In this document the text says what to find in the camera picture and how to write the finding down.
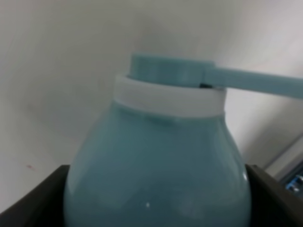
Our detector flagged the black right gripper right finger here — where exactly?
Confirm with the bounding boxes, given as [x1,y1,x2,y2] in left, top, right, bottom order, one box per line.
[246,165,303,227]

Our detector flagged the teal pencil sharpener with crank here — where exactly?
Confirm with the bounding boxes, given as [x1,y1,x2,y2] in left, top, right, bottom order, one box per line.
[64,55,303,227]

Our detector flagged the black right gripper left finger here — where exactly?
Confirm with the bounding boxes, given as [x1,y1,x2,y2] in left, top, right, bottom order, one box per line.
[0,165,70,227]

